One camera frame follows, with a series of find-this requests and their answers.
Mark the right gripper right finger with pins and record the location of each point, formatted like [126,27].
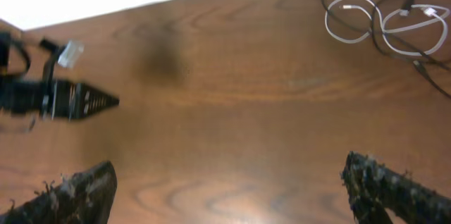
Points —
[373,188]

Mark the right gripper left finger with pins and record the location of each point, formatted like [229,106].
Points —
[84,197]

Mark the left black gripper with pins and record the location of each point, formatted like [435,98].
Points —
[55,99]

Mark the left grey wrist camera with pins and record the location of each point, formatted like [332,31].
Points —
[70,54]

